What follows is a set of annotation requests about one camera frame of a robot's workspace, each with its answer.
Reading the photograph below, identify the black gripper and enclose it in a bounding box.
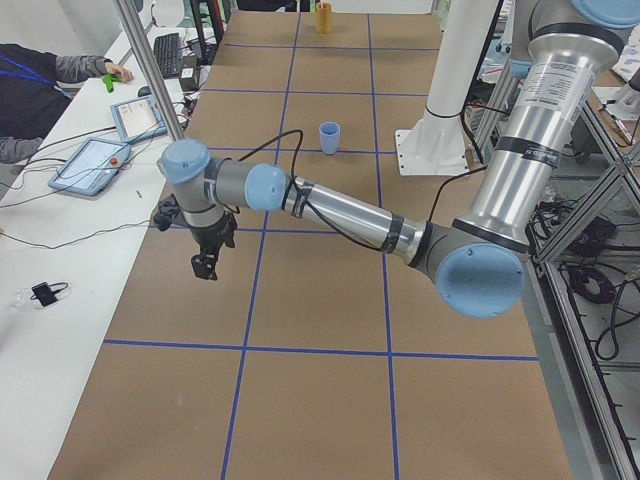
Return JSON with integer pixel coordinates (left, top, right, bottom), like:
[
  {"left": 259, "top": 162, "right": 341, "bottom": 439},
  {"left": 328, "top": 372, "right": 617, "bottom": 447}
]
[{"left": 190, "top": 212, "right": 236, "bottom": 280}]

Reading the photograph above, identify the blue plastic cup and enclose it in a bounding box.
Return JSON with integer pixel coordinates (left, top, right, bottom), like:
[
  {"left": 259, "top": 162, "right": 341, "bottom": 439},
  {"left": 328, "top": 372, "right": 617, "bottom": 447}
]
[{"left": 318, "top": 121, "right": 341, "bottom": 155}]

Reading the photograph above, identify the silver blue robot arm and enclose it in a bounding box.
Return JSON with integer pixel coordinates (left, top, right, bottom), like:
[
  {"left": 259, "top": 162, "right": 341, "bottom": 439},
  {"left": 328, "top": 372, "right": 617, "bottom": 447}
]
[{"left": 152, "top": 1, "right": 639, "bottom": 318}]

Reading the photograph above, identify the wooden bamboo cup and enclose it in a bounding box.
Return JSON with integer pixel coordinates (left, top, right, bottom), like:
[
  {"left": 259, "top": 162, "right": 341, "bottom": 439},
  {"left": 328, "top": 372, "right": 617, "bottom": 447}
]
[{"left": 315, "top": 1, "right": 333, "bottom": 34}]

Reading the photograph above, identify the person's hand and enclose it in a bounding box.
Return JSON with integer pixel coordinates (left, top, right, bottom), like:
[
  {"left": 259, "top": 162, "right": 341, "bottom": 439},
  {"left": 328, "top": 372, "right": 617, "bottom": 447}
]
[{"left": 104, "top": 61, "right": 134, "bottom": 83}]

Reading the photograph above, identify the near teach pendant tablet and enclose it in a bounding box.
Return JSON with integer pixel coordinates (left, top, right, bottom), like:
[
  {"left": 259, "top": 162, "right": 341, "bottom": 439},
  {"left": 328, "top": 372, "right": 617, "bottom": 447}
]
[{"left": 47, "top": 138, "right": 131, "bottom": 197}]

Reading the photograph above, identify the teach pendant tablet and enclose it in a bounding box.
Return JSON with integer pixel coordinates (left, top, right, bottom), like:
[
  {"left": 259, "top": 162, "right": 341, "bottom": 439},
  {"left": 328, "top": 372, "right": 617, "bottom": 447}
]
[
  {"left": 110, "top": 95, "right": 167, "bottom": 143},
  {"left": 47, "top": 138, "right": 131, "bottom": 197}
]

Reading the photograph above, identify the far teach pendant tablet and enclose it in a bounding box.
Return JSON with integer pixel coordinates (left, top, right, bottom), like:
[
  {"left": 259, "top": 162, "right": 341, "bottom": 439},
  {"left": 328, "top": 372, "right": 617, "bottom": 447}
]
[{"left": 110, "top": 95, "right": 167, "bottom": 143}]

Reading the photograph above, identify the small black adapter device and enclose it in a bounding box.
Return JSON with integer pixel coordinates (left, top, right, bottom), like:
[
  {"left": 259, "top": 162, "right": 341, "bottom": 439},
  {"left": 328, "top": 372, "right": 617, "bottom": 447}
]
[{"left": 31, "top": 282, "right": 69, "bottom": 307}]

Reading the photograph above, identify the black computer mouse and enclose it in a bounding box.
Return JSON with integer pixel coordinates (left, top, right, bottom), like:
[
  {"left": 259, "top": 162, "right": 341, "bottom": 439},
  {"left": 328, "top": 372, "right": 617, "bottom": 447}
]
[{"left": 137, "top": 86, "right": 151, "bottom": 98}]

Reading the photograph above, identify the black box on table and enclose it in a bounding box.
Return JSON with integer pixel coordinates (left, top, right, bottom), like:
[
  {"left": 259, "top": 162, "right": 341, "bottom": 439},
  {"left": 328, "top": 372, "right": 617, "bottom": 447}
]
[{"left": 178, "top": 55, "right": 200, "bottom": 92}]

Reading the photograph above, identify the green plastic clamp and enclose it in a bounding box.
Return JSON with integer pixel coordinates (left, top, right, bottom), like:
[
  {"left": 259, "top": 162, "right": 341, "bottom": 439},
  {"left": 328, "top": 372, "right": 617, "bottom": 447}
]
[{"left": 102, "top": 74, "right": 122, "bottom": 93}]

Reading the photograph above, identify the black keyboard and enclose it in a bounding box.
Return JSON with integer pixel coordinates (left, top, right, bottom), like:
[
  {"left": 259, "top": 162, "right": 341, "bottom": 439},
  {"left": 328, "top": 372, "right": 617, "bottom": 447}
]
[{"left": 153, "top": 33, "right": 182, "bottom": 79}]

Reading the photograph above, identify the person in dark jacket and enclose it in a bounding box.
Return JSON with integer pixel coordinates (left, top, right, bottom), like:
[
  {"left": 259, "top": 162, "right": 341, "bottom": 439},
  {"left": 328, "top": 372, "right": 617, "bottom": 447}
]
[{"left": 1, "top": 44, "right": 114, "bottom": 164}]

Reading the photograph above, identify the aluminium equipment rack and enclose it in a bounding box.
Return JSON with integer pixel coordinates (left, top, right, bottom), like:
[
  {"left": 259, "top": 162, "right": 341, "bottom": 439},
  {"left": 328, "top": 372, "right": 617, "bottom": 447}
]
[{"left": 469, "top": 59, "right": 640, "bottom": 480}]

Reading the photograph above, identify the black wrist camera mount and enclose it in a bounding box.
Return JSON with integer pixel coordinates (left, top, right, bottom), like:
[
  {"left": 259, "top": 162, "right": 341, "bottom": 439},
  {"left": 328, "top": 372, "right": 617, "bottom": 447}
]
[{"left": 152, "top": 194, "right": 183, "bottom": 232}]

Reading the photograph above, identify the black cable on white table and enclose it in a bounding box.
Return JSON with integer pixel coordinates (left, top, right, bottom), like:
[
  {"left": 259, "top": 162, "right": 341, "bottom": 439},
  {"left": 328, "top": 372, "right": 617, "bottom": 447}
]
[{"left": 0, "top": 219, "right": 151, "bottom": 250}]

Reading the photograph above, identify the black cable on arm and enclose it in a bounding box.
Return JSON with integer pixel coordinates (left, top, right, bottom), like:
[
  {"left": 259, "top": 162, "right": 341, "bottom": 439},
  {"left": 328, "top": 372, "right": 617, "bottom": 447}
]
[{"left": 219, "top": 129, "right": 489, "bottom": 251}]

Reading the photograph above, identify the aluminium frame post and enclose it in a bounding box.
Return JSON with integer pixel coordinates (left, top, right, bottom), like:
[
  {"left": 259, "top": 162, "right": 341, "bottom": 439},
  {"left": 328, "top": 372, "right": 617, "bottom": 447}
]
[{"left": 114, "top": 0, "right": 184, "bottom": 141}]

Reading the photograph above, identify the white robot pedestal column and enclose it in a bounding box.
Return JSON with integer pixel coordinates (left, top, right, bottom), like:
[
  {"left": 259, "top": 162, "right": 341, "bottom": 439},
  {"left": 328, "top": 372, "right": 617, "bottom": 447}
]
[{"left": 395, "top": 0, "right": 501, "bottom": 176}]

